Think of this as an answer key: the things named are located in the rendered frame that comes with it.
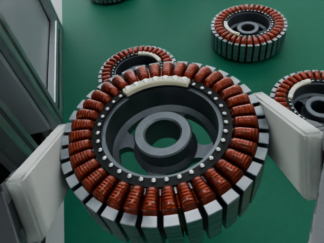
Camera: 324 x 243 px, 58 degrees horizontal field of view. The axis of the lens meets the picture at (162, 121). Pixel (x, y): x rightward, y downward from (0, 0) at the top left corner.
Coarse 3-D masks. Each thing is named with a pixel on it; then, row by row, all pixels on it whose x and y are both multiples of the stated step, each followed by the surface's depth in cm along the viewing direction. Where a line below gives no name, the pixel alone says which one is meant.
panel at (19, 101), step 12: (0, 60) 29; (0, 72) 30; (12, 72) 31; (0, 84) 31; (12, 84) 31; (0, 96) 32; (12, 96) 32; (24, 96) 33; (12, 108) 34; (24, 108) 34; (36, 108) 35; (24, 120) 35; (36, 120) 36; (36, 132) 37
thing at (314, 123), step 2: (306, 120) 14; (308, 120) 14; (310, 120) 14; (310, 122) 14; (312, 122) 14; (314, 122) 14; (316, 122) 14; (318, 122) 14; (312, 124) 14; (314, 124) 14; (316, 124) 14; (318, 124) 14; (320, 124) 13; (314, 126) 13; (316, 126) 13; (318, 126) 13; (320, 126) 13; (322, 126) 13; (318, 128) 13; (320, 128) 13; (322, 128) 13; (320, 130) 13; (322, 130) 13; (322, 152) 11; (322, 154) 11; (322, 156) 11; (322, 158) 11; (322, 160) 11; (322, 162) 11; (322, 164) 11; (322, 166) 11
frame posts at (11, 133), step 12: (0, 108) 28; (0, 120) 27; (12, 120) 29; (0, 132) 27; (12, 132) 28; (24, 132) 31; (0, 144) 29; (12, 144) 29; (24, 144) 30; (36, 144) 33; (0, 156) 30; (12, 156) 31; (24, 156) 30; (12, 168) 31; (24, 240) 27
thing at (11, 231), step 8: (0, 192) 11; (0, 200) 11; (0, 208) 10; (8, 208) 10; (0, 216) 10; (8, 216) 9; (0, 224) 9; (8, 224) 9; (0, 232) 9; (8, 232) 9; (16, 232) 9; (0, 240) 8; (8, 240) 8; (16, 240) 8
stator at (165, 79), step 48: (96, 96) 18; (144, 96) 18; (192, 96) 18; (240, 96) 16; (96, 144) 15; (144, 144) 16; (192, 144) 17; (240, 144) 14; (96, 192) 13; (144, 192) 13; (192, 192) 13; (240, 192) 13; (144, 240) 14; (192, 240) 14
